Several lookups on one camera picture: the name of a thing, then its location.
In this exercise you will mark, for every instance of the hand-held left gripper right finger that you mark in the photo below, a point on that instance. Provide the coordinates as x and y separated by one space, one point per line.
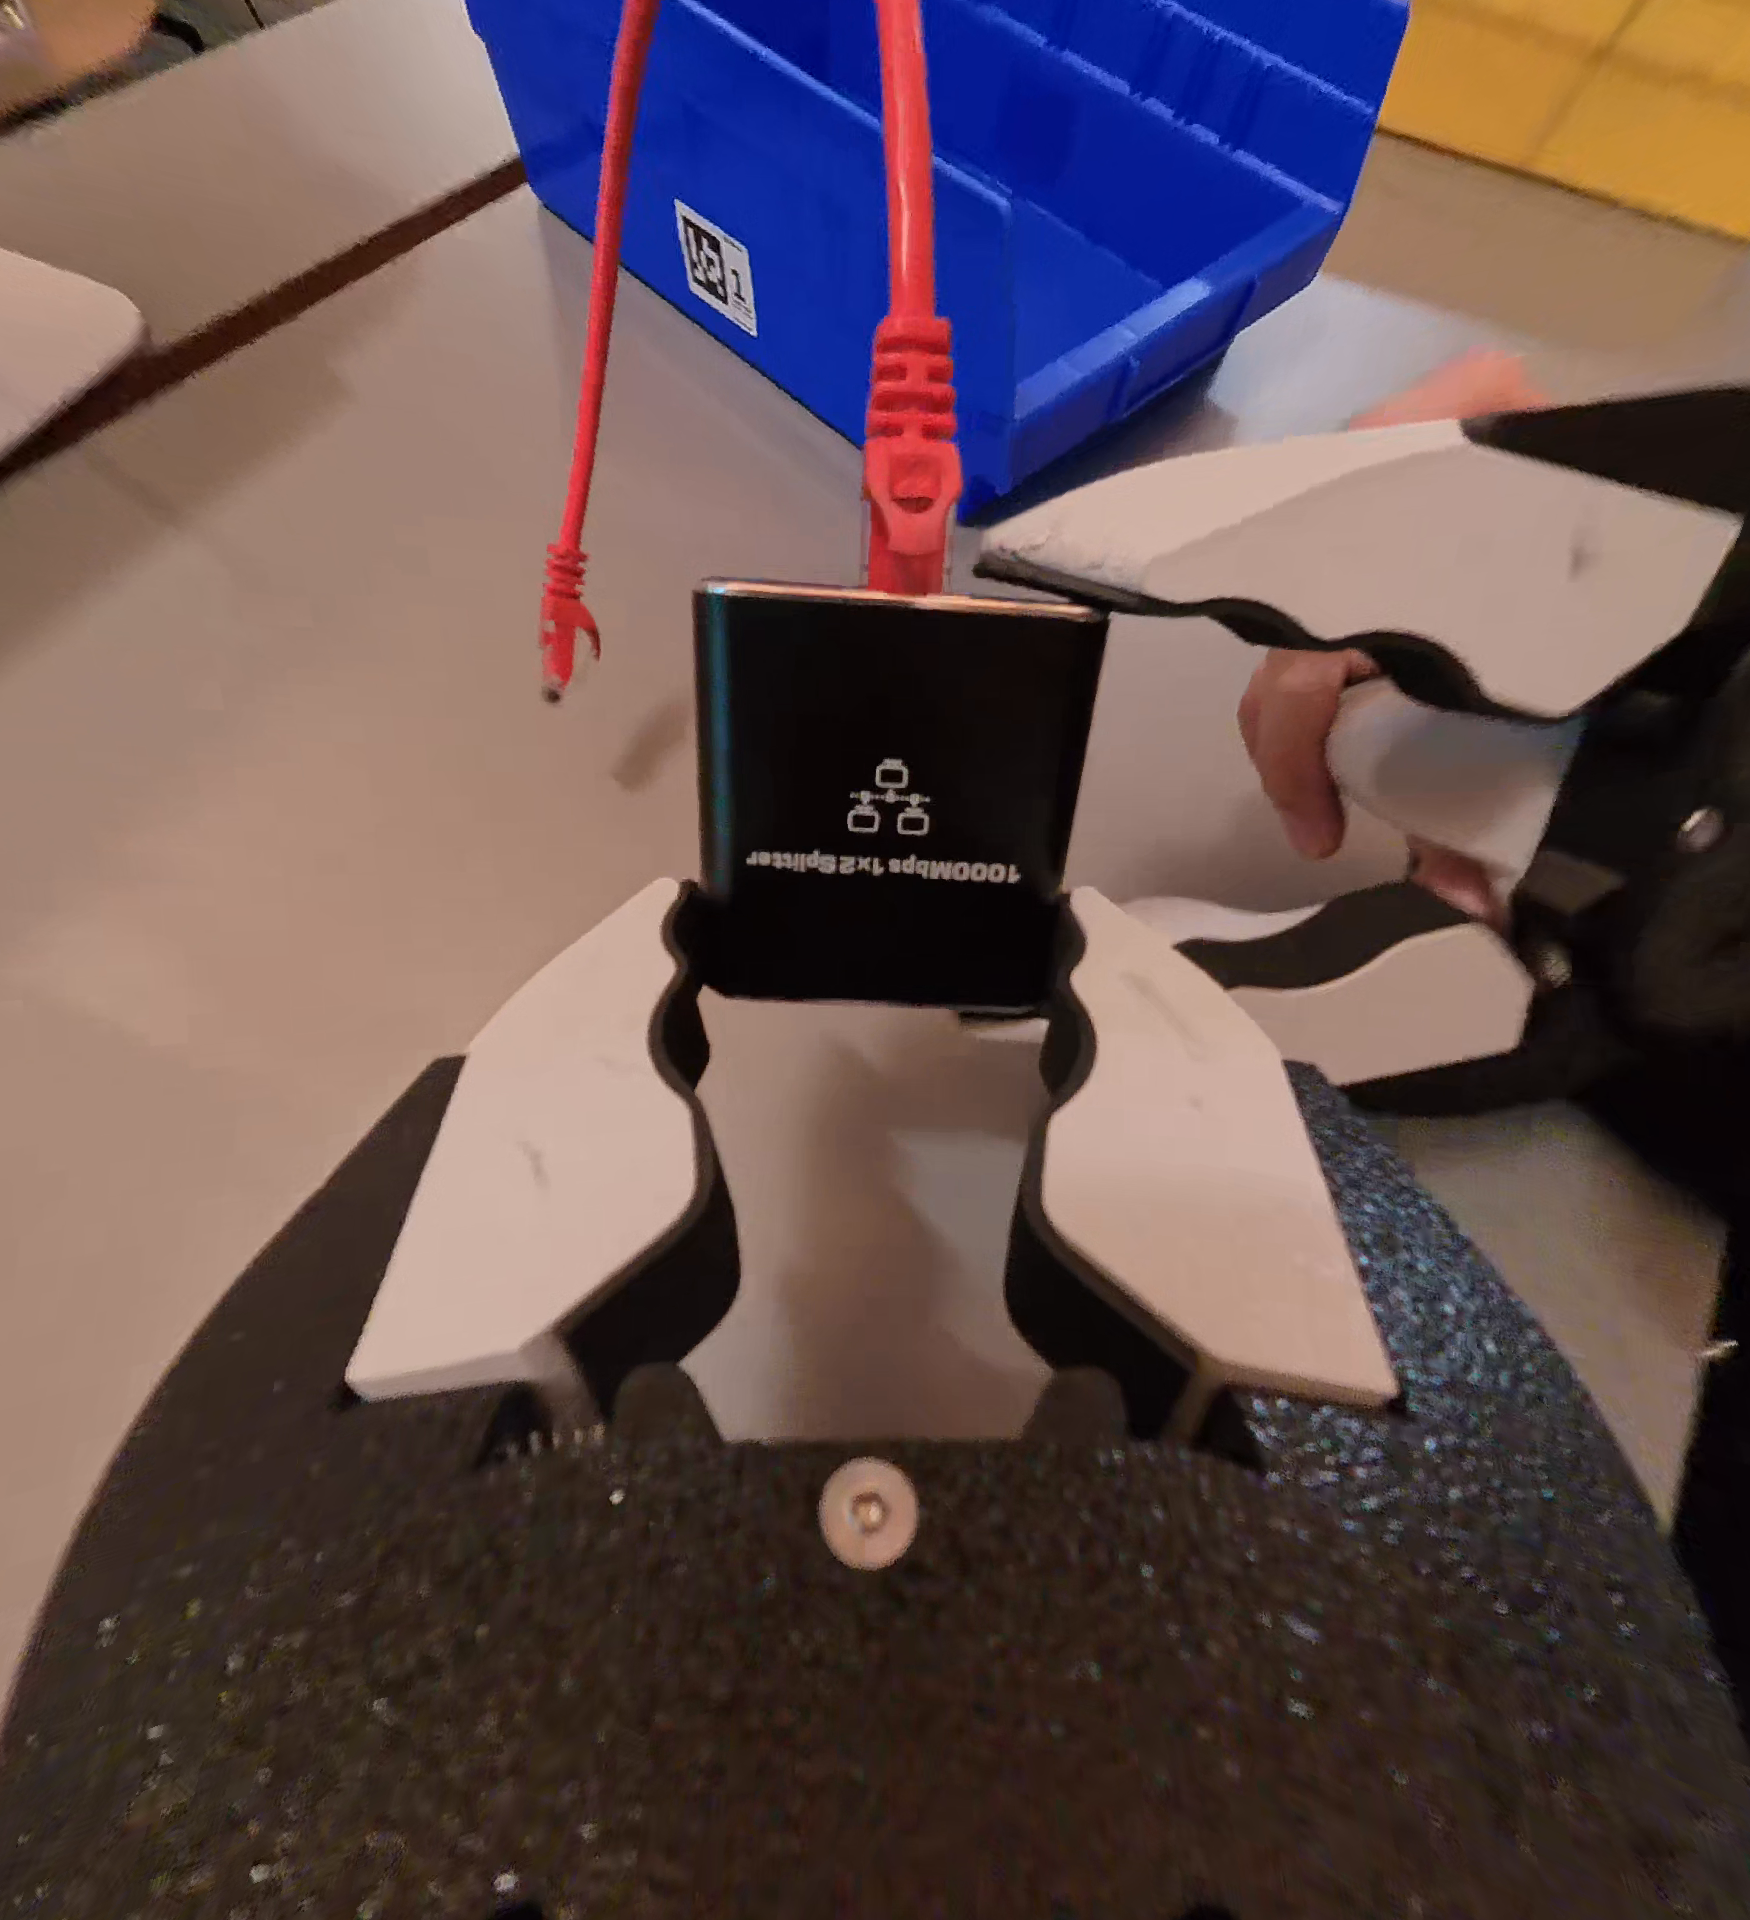
1206 1201

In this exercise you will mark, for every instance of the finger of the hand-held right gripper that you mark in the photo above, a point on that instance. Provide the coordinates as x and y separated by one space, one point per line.
1416 1013
1386 525

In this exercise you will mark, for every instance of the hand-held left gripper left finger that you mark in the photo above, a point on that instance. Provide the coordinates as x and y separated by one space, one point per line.
545 1169

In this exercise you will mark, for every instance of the black network splitter box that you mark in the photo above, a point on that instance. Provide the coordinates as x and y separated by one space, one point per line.
890 780

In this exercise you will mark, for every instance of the person's right hand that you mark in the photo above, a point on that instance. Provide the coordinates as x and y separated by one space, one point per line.
1287 750

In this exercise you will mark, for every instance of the blue plastic bin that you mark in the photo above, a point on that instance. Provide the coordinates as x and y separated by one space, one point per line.
1116 224

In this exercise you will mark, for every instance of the yellow plastic bin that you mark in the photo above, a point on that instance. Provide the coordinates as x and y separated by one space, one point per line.
1640 88

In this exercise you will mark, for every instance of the white stand base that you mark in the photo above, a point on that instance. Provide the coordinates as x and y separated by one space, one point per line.
4 360

